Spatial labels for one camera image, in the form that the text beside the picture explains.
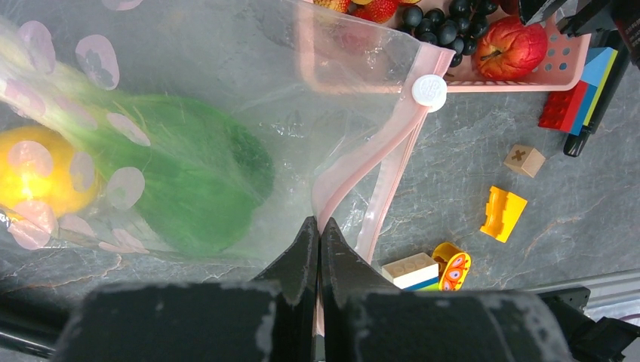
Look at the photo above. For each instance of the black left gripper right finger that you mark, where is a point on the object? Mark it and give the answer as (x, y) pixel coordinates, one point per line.
(367, 318)

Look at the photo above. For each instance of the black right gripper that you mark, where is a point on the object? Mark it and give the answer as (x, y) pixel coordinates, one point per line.
(596, 16)

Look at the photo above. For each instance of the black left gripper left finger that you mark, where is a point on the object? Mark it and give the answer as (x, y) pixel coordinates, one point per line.
(269, 318)

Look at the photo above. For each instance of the green white bok choy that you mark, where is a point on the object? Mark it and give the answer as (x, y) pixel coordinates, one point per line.
(204, 173)

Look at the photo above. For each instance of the red lychee bunch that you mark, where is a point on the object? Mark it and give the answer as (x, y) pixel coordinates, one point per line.
(378, 11)

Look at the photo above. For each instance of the clear zip top bag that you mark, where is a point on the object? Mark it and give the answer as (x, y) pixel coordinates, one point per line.
(335, 156)

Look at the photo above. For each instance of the yellow lemon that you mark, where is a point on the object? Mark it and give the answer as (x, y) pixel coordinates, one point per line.
(41, 171)

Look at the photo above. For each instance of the pink plastic basket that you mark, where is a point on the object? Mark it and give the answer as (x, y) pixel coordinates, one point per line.
(341, 54)

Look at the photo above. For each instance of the white blue green brick stack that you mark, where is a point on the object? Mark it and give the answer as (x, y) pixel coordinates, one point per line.
(417, 272)

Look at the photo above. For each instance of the small red apple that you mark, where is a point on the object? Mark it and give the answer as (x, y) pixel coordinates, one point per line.
(510, 50)

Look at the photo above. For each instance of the red blue yellow brick block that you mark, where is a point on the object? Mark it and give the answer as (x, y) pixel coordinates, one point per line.
(568, 111)

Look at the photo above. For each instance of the orange round patterned toy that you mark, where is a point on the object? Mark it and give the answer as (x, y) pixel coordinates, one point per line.
(453, 266)

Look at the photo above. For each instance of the black grape bunch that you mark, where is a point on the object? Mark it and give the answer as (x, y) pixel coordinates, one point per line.
(459, 27)

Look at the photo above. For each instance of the black microphone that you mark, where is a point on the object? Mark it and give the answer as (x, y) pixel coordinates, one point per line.
(574, 145)

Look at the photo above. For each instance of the wooden cube with cross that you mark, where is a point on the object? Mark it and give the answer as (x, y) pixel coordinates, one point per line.
(525, 160)

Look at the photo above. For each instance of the orange yellow toy piece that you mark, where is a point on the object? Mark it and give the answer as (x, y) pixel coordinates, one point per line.
(503, 210)

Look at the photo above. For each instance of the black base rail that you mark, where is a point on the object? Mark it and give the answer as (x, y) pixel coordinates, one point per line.
(32, 330)

